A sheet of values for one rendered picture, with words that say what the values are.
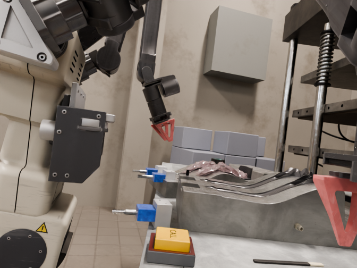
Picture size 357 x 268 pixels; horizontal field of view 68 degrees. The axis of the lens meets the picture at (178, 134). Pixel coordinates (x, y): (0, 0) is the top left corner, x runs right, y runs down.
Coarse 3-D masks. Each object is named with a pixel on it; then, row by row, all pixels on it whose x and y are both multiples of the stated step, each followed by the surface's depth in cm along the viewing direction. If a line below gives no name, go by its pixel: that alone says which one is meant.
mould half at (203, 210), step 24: (192, 192) 61; (216, 192) 63; (288, 192) 65; (312, 192) 62; (336, 192) 62; (192, 216) 61; (216, 216) 61; (240, 216) 61; (264, 216) 61; (288, 216) 61; (312, 216) 62; (288, 240) 61; (312, 240) 62; (336, 240) 62
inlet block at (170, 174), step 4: (152, 172) 96; (156, 172) 97; (164, 172) 96; (168, 172) 94; (172, 172) 94; (140, 176) 93; (144, 176) 93; (148, 176) 94; (152, 176) 94; (156, 176) 93; (160, 176) 94; (164, 176) 94; (168, 176) 94; (172, 176) 95; (152, 180) 94; (156, 180) 93; (160, 180) 94
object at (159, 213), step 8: (160, 200) 64; (136, 208) 62; (144, 208) 60; (152, 208) 61; (160, 208) 60; (168, 208) 61; (136, 216) 61; (144, 216) 59; (152, 216) 60; (160, 216) 60; (168, 216) 61; (152, 224) 62; (160, 224) 60; (168, 224) 61
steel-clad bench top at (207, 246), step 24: (168, 168) 167; (192, 240) 56; (216, 240) 57; (240, 240) 59; (264, 240) 61; (144, 264) 43; (216, 264) 46; (240, 264) 47; (264, 264) 48; (336, 264) 52
